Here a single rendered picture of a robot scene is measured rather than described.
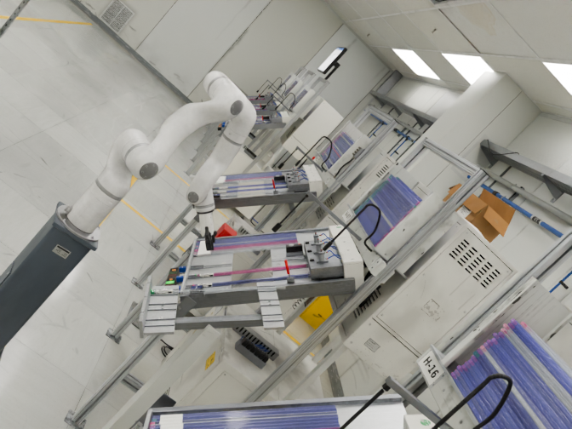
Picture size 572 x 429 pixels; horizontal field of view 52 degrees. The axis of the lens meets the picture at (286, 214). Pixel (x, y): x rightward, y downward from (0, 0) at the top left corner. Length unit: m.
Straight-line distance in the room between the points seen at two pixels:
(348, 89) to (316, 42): 1.04
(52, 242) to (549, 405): 1.73
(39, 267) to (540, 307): 1.72
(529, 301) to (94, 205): 1.51
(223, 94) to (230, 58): 8.84
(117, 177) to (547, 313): 1.50
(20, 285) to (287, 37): 9.09
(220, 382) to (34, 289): 0.84
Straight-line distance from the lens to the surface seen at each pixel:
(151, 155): 2.18
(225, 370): 2.59
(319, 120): 7.02
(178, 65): 11.11
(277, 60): 11.04
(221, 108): 2.18
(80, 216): 2.32
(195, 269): 2.72
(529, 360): 1.47
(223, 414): 1.73
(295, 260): 2.70
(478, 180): 2.41
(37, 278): 2.43
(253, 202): 3.80
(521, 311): 1.66
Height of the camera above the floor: 1.66
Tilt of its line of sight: 10 degrees down
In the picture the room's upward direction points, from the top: 44 degrees clockwise
